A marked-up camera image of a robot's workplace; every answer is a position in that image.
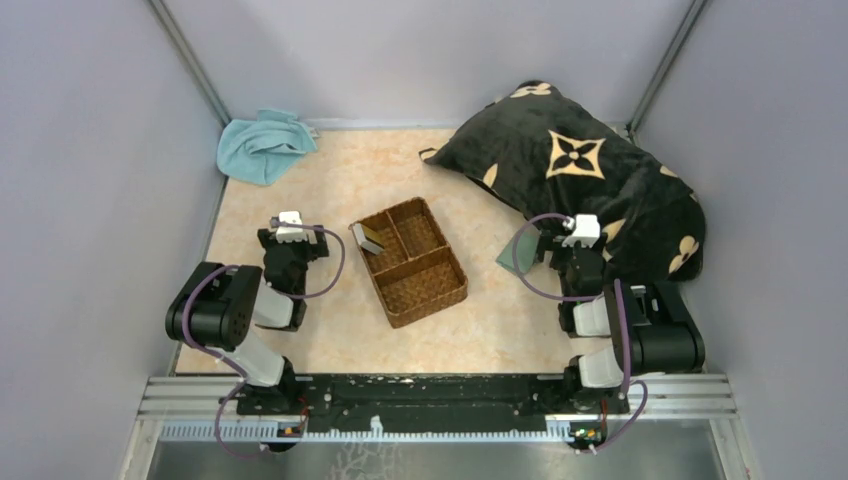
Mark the green leather card holder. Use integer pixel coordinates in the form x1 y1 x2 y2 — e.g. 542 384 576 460
495 231 539 274

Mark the brown woven divided basket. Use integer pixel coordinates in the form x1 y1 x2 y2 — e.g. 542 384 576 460
349 197 468 329

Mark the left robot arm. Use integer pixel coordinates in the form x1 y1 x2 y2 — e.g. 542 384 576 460
165 223 329 414

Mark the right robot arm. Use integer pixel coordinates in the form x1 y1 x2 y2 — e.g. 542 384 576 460
536 232 706 412

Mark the gold card stack in basket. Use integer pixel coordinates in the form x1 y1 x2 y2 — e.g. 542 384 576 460
351 222 385 255

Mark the light blue cloth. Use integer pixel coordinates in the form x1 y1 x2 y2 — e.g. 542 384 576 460
216 109 317 186

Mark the black floral pillow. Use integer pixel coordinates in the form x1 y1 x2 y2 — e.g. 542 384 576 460
419 80 707 283

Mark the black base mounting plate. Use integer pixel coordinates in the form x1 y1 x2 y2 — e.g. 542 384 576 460
236 372 630 434

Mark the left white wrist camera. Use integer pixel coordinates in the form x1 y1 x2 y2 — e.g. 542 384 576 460
269 211 308 243

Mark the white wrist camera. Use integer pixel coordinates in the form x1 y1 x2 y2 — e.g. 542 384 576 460
269 211 308 243
561 214 601 248

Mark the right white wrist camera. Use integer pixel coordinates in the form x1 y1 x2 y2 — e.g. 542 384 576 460
561 214 601 248

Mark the aluminium frame rail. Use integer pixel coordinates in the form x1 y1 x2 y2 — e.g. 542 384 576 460
138 374 737 444

